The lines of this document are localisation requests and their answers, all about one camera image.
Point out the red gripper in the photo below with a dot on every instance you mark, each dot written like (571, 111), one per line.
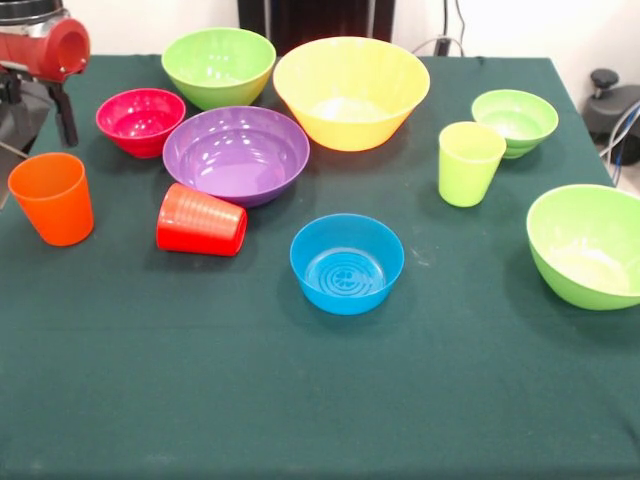
(45, 55)

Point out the orange cup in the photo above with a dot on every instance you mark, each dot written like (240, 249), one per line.
(55, 215)

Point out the red cup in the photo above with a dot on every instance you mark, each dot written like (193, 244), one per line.
(200, 225)

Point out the blue bowl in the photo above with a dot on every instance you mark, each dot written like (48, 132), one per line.
(345, 295)

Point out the grey chair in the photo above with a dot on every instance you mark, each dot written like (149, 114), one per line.
(32, 117)

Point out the pink bowl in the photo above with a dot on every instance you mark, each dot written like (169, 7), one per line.
(140, 142)

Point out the large light green bowl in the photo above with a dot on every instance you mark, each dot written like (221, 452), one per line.
(575, 280)
(215, 60)

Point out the purple bowl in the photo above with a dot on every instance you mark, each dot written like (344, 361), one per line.
(235, 160)

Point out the large yellow bowl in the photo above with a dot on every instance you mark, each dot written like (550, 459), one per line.
(350, 130)

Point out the dark green tablecloth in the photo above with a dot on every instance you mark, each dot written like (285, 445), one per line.
(320, 375)

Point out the black power plug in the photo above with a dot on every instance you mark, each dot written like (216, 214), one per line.
(442, 46)

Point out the yellow-green cup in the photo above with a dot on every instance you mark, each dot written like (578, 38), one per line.
(465, 180)

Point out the small green bowl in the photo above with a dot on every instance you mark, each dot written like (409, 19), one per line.
(520, 120)

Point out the black knobbed stand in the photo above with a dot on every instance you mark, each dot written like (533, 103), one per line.
(605, 80)

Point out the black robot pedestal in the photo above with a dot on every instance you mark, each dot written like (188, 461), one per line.
(310, 20)

